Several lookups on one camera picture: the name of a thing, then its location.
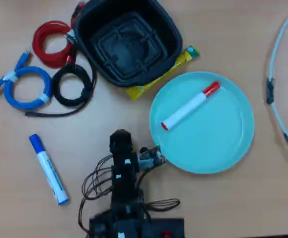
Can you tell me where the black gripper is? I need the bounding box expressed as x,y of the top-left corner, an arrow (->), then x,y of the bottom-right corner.
109,129 -> 139,175

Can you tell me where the brown robot wire bundle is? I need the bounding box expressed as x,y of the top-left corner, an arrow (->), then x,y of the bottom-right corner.
78,153 -> 181,235

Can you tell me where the yellow sachet packet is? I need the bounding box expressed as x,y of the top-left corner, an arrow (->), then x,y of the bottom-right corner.
126,45 -> 201,101

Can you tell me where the white cable with black clips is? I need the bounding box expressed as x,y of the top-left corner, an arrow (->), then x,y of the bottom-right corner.
266,1 -> 288,162

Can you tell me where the teal round plate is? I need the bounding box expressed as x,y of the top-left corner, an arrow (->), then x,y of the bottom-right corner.
148,71 -> 256,175

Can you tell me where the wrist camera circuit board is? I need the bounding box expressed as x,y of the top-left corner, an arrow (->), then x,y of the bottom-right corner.
138,145 -> 166,172

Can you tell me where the black square plastic bowl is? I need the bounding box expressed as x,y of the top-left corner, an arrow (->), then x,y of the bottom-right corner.
73,0 -> 184,88

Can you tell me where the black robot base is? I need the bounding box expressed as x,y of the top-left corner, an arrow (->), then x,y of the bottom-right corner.
88,217 -> 186,238

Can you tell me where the blue coiled cable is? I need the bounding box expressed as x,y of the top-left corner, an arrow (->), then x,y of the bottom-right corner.
0,52 -> 53,111

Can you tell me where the blue and white marker pen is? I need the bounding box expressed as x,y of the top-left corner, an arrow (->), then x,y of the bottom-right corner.
28,133 -> 70,206

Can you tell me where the red and white marker pen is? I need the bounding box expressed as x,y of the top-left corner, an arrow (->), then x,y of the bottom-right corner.
160,81 -> 221,131

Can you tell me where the black coiled cable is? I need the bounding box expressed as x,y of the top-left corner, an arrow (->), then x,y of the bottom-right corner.
24,56 -> 97,119

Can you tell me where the red coiled cable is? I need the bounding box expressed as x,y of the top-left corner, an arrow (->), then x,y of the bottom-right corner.
32,0 -> 86,69

